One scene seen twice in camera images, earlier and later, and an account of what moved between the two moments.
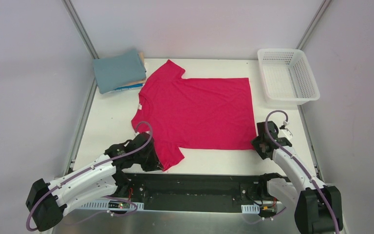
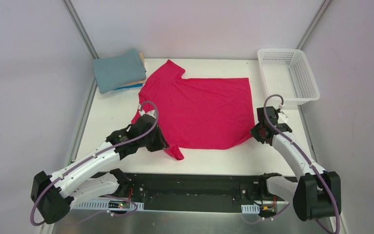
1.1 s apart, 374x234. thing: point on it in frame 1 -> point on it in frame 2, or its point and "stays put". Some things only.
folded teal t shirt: x=114 y=71 stays put
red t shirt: x=195 y=113 stays put
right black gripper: x=261 y=147 -> x=258 y=133
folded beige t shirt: x=141 y=55 stays put
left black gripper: x=153 y=160 -> x=160 y=140
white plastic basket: x=288 y=79 stays put
